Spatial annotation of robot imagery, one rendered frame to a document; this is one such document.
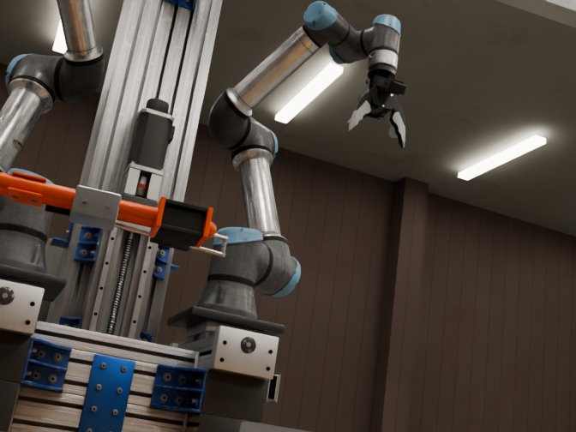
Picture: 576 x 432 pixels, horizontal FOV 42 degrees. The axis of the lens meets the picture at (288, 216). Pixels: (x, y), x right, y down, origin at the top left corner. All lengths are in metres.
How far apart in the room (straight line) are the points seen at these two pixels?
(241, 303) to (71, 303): 0.41
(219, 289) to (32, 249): 0.43
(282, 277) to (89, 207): 0.81
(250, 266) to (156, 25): 0.75
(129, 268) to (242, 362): 0.41
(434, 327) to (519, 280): 1.39
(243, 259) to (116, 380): 0.40
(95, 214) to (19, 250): 0.51
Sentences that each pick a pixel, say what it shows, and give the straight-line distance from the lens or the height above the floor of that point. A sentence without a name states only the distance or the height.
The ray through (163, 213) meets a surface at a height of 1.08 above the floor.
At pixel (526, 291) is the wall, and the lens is 9.43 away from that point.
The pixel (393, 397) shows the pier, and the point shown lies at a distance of 7.96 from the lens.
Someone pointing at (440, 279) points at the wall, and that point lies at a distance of 8.71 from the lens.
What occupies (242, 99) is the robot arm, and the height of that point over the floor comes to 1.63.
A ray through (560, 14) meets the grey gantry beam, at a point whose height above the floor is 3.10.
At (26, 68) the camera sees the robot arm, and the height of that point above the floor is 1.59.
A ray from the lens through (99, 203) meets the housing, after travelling 1.19.
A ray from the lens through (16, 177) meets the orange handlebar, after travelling 1.20.
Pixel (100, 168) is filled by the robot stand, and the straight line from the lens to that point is 1.95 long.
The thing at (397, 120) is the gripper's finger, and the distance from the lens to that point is 1.91.
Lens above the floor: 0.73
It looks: 18 degrees up
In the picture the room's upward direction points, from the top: 8 degrees clockwise
